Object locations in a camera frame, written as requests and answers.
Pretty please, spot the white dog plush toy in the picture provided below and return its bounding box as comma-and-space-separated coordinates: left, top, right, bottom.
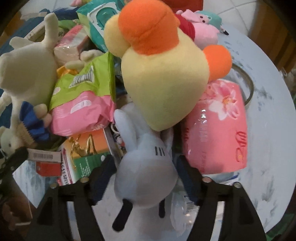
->
112, 102, 178, 232

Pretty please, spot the white red small box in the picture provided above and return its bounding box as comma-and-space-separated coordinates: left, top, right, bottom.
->
27, 149, 62, 177

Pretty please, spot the white wet wipes pack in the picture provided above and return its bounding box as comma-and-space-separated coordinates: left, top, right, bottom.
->
170, 171, 240, 236

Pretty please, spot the green orange carton box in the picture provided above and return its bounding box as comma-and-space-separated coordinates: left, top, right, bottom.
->
58, 129, 111, 185

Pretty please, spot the pink green wipes pack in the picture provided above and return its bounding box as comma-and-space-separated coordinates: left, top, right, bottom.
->
49, 52, 116, 137

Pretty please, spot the pink pig plush toy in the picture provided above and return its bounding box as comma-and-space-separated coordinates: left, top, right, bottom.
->
175, 9, 229, 50

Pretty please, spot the teal wipes pack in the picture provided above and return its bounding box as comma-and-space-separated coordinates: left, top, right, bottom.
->
76, 0, 125, 52

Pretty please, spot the yellow duck plush toy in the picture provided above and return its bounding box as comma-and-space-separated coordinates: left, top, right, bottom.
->
104, 1, 232, 132

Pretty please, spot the pink tissue pack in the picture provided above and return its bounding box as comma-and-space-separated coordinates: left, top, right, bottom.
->
182, 79, 248, 174

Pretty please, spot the cream rabbit plush toy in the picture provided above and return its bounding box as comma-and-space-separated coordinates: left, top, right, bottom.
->
0, 12, 105, 158

